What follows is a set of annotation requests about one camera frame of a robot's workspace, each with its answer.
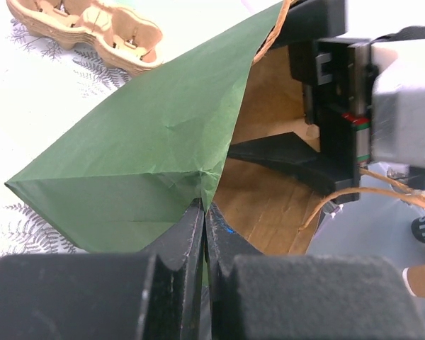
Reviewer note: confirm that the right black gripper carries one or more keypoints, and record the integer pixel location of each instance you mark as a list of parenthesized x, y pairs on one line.
[(335, 73)]

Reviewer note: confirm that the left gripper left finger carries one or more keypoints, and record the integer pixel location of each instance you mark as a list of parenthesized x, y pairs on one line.
[(154, 293)]

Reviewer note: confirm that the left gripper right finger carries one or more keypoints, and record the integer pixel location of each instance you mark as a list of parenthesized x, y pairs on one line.
[(255, 296)]

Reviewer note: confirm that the green paper bag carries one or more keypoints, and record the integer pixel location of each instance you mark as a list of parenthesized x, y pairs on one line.
[(128, 170)]

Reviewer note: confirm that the stacked brown paper cups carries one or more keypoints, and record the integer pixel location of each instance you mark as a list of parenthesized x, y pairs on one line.
[(414, 279)]

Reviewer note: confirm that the stacked cardboard cup carriers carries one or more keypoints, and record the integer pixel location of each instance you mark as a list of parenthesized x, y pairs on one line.
[(121, 37)]

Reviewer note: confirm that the floral table mat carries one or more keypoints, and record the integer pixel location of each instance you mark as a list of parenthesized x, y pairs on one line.
[(44, 90)]

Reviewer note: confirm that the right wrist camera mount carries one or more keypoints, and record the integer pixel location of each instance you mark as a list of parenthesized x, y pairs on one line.
[(398, 96)]

